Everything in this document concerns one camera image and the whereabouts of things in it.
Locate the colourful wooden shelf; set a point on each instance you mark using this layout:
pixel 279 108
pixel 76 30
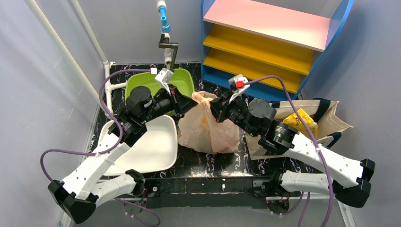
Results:
pixel 279 46

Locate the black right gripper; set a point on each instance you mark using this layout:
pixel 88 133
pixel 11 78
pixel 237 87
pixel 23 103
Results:
pixel 222 107

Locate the white plastic basin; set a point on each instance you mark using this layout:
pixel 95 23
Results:
pixel 155 151

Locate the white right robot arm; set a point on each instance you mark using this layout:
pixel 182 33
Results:
pixel 346 179

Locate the banana print plastic bag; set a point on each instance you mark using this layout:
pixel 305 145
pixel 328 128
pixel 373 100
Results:
pixel 199 130

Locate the white pipe faucet stand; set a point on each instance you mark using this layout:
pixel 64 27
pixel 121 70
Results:
pixel 170 48

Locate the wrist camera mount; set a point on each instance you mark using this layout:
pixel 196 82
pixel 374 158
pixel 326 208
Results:
pixel 238 85
pixel 163 78

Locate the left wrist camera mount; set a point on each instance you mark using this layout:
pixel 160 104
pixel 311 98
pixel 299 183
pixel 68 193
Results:
pixel 163 78

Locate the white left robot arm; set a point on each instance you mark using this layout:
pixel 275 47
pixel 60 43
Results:
pixel 103 150

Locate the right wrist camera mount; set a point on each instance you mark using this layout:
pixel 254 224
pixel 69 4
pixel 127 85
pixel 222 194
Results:
pixel 238 85

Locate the white diagonal pole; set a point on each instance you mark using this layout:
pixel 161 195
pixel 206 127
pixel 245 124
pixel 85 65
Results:
pixel 98 96

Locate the aluminium frame rail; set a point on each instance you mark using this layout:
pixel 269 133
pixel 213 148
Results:
pixel 80 196

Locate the yellow snack packet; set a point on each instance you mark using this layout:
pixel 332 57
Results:
pixel 295 122

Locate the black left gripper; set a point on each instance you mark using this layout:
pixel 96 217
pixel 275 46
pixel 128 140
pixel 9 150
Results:
pixel 177 102

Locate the beige canvas tote bag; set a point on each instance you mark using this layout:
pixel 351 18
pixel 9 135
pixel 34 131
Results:
pixel 323 112

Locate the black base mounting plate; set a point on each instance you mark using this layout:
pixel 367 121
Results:
pixel 251 192

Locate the green plastic basin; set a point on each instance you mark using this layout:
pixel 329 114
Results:
pixel 182 79

